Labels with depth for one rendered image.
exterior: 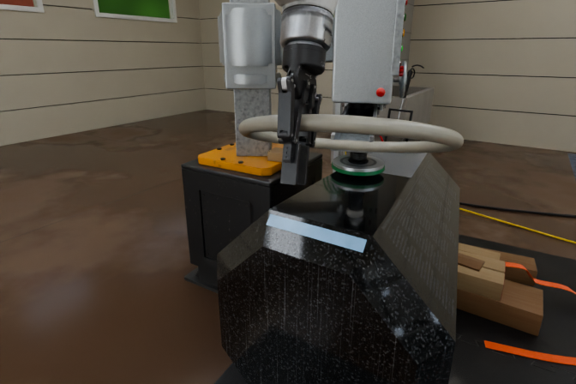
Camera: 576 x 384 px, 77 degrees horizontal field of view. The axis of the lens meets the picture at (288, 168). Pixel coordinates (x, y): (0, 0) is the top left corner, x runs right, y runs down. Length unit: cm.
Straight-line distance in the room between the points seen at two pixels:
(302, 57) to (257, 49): 125
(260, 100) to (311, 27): 135
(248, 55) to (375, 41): 72
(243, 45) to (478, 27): 480
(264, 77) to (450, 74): 469
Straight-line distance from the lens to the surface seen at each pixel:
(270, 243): 114
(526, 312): 223
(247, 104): 197
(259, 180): 178
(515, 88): 624
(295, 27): 64
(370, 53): 139
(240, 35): 188
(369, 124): 61
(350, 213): 118
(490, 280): 217
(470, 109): 632
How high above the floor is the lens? 134
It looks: 18 degrees down
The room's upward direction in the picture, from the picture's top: straight up
